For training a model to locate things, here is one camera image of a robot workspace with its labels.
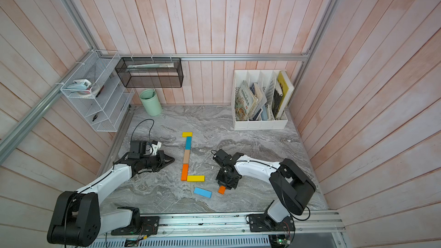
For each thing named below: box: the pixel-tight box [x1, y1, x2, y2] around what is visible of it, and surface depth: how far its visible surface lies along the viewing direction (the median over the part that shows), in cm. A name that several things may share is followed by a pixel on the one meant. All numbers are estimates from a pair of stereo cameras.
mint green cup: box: [139, 88, 163, 117], surface depth 112 cm
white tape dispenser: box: [66, 79, 94, 97], surface depth 71 cm
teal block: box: [185, 136, 192, 150], surface depth 103 cm
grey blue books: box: [249, 82, 274, 121], surface depth 105 cm
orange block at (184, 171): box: [181, 163, 189, 181], surface depth 91 cm
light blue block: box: [193, 187, 213, 199], surface depth 84 cm
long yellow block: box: [186, 175, 206, 182], surface depth 88 cm
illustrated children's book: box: [234, 80, 259, 122], surface depth 103 cm
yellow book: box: [275, 70, 295, 120], surface depth 98 cm
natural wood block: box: [183, 149, 191, 165], surface depth 96 cm
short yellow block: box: [182, 131, 194, 138], surface depth 106 cm
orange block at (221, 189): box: [218, 185, 227, 195], surface depth 85 cm
